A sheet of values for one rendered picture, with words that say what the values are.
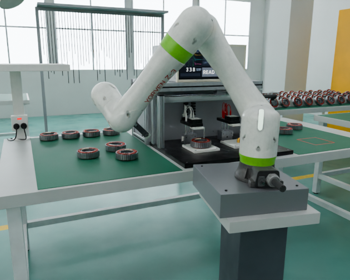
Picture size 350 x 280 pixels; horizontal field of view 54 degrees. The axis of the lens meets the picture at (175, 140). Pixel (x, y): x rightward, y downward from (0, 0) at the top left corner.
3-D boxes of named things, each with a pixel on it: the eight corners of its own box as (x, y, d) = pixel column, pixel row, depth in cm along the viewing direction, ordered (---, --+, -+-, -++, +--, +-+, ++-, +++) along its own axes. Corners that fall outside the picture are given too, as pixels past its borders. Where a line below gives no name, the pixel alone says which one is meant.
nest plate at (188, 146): (219, 150, 181) (220, 148, 180) (194, 153, 175) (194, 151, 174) (206, 144, 194) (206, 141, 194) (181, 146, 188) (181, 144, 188)
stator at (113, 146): (116, 146, 196) (116, 140, 195) (130, 149, 189) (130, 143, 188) (101, 150, 187) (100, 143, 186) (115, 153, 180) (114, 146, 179)
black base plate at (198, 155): (293, 154, 183) (293, 150, 182) (184, 168, 157) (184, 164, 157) (241, 136, 224) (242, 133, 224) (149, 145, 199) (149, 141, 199)
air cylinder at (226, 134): (232, 139, 206) (233, 130, 205) (221, 140, 203) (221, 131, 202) (228, 137, 210) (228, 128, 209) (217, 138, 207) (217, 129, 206)
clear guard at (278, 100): (285, 104, 182) (286, 93, 180) (248, 106, 172) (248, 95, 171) (249, 98, 211) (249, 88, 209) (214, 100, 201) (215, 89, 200)
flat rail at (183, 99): (258, 98, 204) (258, 93, 203) (161, 103, 180) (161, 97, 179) (256, 98, 205) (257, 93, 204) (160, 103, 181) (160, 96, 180)
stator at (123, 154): (134, 161, 166) (134, 154, 165) (112, 160, 168) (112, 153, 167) (140, 155, 177) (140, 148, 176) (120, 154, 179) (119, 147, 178)
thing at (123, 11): (169, 138, 549) (169, 10, 505) (47, 149, 476) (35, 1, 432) (158, 132, 593) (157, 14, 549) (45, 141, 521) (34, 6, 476)
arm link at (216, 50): (282, 120, 138) (210, 7, 135) (285, 128, 123) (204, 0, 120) (254, 137, 143) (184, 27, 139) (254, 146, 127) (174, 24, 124)
